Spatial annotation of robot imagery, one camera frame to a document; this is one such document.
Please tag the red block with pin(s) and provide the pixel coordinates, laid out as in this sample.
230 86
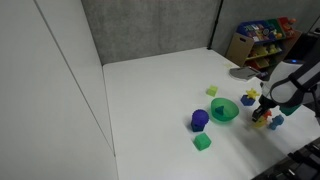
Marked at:
267 114

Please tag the black vertical pole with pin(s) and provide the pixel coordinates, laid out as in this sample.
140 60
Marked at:
214 25

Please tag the yellow small block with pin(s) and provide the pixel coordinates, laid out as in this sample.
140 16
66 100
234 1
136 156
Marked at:
260 123

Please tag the purple cylinder block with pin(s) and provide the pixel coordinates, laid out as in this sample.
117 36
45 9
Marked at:
200 116

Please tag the teal cone block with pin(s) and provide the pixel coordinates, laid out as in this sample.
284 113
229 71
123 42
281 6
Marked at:
219 110

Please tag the blue hexagon block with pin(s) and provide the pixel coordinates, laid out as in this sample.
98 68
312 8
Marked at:
247 101

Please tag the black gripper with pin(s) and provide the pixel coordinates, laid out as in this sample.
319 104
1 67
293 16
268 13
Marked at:
266 102

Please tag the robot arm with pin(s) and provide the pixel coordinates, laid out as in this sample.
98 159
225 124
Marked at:
293 83

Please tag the light blue rubber toy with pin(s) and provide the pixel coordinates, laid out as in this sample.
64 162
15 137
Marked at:
276 122

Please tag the pale yellow sticky note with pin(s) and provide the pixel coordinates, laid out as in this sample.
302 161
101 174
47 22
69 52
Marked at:
228 65

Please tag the dark blue block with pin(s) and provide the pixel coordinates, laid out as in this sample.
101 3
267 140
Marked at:
196 127

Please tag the toy shelf with coloured bins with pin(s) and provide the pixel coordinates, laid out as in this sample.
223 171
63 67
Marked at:
240 46

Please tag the yellow star block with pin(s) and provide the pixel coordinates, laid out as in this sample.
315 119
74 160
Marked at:
252 93

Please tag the grey flat tray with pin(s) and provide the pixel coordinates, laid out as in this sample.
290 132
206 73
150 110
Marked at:
242 73

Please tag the lime green cube block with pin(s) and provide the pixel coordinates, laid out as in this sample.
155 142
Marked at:
212 90

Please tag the black ridged equipment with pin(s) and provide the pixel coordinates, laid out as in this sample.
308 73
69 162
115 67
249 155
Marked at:
296 165

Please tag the green translucent bowl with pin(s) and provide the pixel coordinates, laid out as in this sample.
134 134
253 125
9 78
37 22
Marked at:
230 115

